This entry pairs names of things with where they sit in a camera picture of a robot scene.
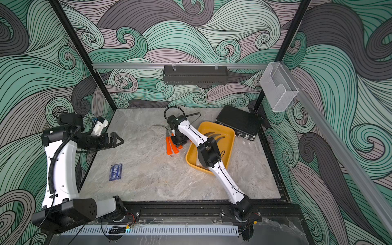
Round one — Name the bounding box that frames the large wooden handle sickle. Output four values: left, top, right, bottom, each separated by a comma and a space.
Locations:
204, 132, 214, 137

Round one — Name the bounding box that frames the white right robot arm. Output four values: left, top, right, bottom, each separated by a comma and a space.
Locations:
163, 106, 252, 222

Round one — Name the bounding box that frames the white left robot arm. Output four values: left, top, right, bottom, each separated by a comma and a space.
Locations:
32, 113, 126, 234

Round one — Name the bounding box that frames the yellow plastic storage tray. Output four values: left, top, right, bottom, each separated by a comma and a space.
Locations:
185, 121, 235, 175

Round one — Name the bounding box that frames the blue playing card box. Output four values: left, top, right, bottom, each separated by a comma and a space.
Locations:
109, 163, 123, 181

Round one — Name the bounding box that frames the black aluminium carrying case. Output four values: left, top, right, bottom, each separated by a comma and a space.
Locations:
215, 105, 259, 141

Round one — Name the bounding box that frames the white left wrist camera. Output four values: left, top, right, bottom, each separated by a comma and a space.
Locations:
91, 116, 109, 136

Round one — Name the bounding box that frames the black perforated wall shelf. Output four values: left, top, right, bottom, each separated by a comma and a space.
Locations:
162, 66, 229, 85

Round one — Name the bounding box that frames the aluminium horizontal wall rail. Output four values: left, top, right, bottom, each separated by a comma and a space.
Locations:
92, 62, 268, 70

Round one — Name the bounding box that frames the black vertical frame post left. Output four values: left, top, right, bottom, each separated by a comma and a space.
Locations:
48, 0, 117, 112

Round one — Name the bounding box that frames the black vertical frame post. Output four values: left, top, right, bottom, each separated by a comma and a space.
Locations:
253, 1, 311, 115
48, 0, 117, 112

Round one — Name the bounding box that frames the white slotted cable duct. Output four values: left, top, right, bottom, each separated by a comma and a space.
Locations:
62, 225, 239, 236

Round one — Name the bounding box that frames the clear plastic wall bin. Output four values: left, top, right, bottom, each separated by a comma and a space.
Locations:
260, 62, 298, 112

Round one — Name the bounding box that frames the black vertical frame post right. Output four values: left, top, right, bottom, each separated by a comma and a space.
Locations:
253, 1, 311, 115

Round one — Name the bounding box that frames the aluminium right side rail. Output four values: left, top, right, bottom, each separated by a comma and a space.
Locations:
280, 62, 392, 236

